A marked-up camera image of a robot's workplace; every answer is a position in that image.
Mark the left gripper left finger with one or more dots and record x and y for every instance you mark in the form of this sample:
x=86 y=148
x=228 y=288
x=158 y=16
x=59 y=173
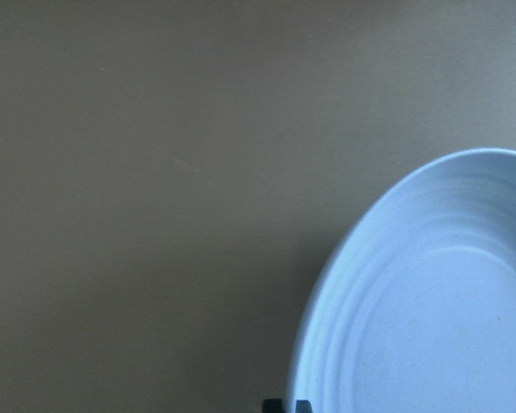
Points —
x=272 y=405

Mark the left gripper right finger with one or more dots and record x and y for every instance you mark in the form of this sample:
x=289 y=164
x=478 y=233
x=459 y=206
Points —
x=303 y=406

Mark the blue plate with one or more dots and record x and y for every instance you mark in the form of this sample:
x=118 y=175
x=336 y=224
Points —
x=416 y=309

